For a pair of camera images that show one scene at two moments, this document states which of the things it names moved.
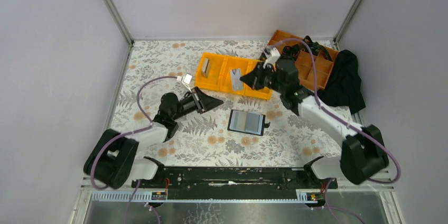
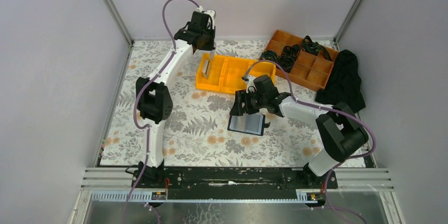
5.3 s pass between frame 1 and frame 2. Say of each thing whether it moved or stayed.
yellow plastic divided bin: stayed
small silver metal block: stayed
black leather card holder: stayed
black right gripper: moved
